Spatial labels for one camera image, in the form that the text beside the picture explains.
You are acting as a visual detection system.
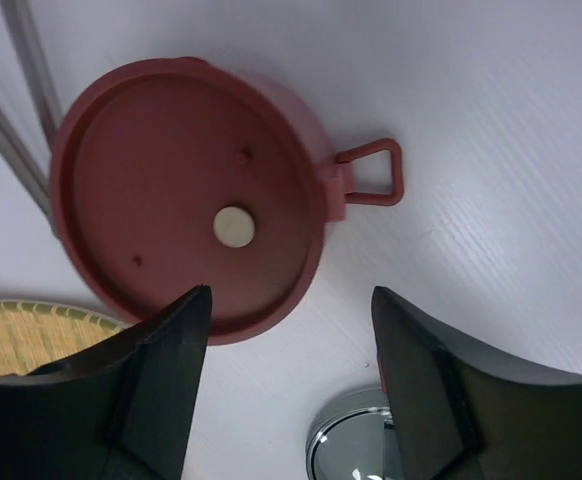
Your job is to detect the metal tongs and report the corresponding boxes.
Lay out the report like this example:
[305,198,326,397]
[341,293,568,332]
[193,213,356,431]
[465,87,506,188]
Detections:
[0,1,63,232]

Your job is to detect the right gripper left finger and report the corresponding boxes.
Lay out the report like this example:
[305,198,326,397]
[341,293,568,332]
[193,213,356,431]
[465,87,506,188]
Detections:
[0,286,212,479]

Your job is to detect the red steel bowl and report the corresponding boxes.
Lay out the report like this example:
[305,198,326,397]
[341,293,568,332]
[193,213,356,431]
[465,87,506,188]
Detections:
[49,55,403,347]

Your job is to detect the bamboo woven tray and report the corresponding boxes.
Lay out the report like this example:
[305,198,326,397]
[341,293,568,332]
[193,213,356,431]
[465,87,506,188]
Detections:
[0,300,127,376]

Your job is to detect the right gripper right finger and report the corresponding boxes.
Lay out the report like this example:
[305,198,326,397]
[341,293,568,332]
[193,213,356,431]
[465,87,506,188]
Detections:
[371,287,582,479]

